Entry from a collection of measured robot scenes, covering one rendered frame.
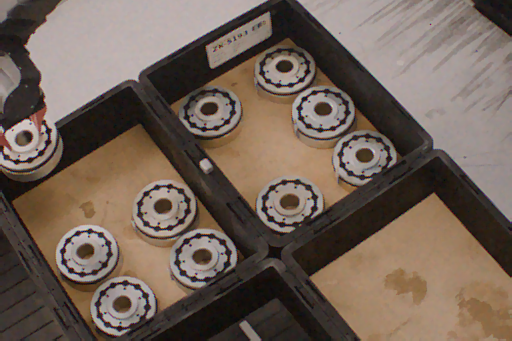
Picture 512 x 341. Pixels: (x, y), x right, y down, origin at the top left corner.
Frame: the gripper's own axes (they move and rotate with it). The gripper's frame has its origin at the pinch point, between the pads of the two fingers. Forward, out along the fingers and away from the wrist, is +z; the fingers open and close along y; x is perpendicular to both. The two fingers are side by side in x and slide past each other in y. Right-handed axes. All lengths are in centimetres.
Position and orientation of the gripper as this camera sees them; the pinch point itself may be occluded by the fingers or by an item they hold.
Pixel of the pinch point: (22, 135)
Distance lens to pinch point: 145.9
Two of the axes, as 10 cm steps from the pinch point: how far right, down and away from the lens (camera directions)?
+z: 1.1, 5.7, 8.2
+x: -5.6, -6.5, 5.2
